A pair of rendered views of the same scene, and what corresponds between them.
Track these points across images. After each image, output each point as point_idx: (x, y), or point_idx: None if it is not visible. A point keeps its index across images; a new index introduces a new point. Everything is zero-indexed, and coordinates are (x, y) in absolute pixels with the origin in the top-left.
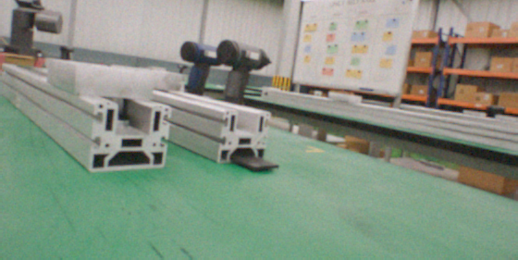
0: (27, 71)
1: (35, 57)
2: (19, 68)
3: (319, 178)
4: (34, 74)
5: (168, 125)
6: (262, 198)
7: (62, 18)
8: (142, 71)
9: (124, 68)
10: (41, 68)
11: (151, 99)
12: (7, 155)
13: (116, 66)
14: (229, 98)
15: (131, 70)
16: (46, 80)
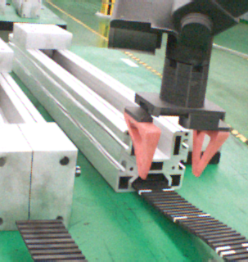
0: (104, 74)
1: (153, 124)
2: (128, 93)
3: None
4: (90, 66)
5: (8, 42)
6: None
7: (112, 12)
8: (19, 24)
9: (24, 29)
10: (118, 116)
11: (12, 37)
12: None
13: (10, 48)
14: None
15: (24, 25)
16: (73, 55)
